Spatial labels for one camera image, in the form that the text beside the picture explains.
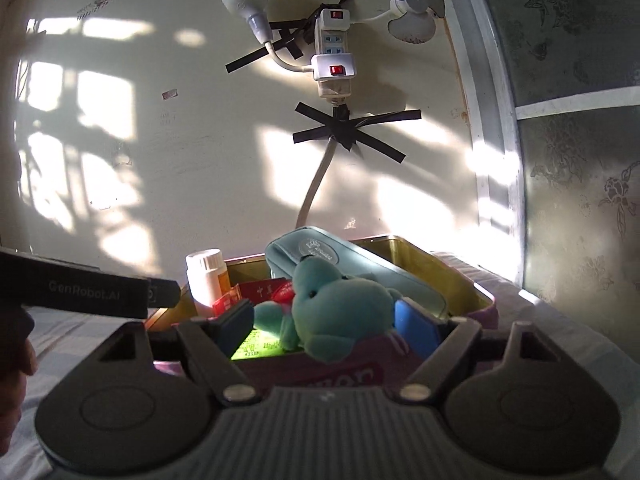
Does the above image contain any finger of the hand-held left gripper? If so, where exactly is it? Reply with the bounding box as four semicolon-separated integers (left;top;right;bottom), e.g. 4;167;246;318
147;279;180;310

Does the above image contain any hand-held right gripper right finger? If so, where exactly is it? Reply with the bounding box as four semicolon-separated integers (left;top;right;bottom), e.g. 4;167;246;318
394;297;549;404

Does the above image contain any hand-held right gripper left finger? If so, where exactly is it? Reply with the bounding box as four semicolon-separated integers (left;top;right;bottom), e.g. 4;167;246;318
95;299;261;404

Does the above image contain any long green carton box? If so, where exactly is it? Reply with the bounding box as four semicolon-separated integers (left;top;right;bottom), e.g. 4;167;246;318
232;329;302;361

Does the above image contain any red box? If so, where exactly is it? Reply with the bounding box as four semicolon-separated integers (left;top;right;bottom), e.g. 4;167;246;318
212;279;297;317

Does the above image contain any white pill bottle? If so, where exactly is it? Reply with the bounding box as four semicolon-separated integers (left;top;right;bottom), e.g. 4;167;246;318
185;248;234;319

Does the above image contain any pink tin box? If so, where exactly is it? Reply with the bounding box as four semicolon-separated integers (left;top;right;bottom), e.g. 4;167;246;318
145;233;500;402

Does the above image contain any teal plush toy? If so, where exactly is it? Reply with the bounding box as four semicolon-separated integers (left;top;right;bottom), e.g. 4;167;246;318
253;258;409;364

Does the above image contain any teal pouch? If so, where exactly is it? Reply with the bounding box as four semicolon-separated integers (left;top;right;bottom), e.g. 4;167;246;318
264;227;449;322

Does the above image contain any person's left hand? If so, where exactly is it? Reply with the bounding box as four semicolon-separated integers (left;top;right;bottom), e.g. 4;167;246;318
0;305;40;377

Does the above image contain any striped bed sheet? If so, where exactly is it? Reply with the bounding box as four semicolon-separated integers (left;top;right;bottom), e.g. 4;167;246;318
0;249;640;480

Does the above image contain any white power strip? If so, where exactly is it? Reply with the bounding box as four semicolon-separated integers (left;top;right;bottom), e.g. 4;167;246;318
310;7;359;100

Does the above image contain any small white fan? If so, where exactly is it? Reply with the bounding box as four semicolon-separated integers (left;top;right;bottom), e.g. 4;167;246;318
350;0;447;45

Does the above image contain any white power cable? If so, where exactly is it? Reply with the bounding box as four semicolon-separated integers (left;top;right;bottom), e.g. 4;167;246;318
294;146;337;234

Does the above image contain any window frame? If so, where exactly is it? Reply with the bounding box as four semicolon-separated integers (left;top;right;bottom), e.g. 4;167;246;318
425;0;640;302

